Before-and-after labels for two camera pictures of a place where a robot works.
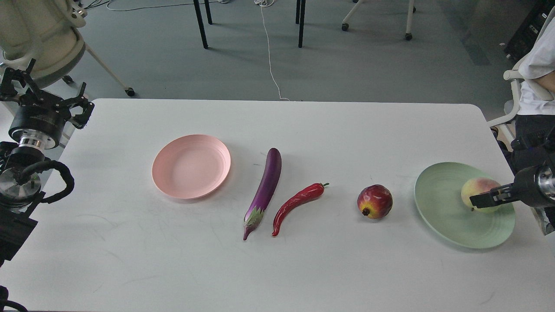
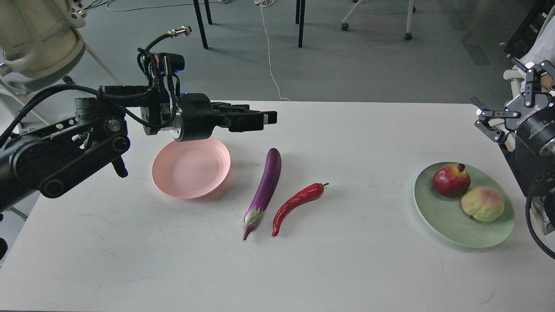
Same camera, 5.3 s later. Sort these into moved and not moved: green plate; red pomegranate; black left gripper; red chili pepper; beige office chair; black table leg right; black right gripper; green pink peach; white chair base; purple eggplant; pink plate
Moved: black right gripper; red pomegranate; green pink peach; black left gripper
Not moved: red chili pepper; pink plate; purple eggplant; green plate; black table leg right; white chair base; beige office chair
